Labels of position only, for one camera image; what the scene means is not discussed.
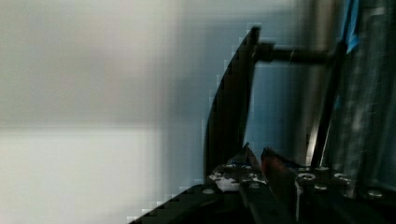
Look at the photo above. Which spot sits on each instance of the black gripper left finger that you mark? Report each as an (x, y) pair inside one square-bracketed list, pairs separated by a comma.
[(242, 167)]

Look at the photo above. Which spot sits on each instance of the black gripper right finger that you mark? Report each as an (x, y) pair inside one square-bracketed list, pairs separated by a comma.
[(280, 178)]

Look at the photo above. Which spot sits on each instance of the silver black toaster oven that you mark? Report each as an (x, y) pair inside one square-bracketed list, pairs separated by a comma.
[(288, 100)]

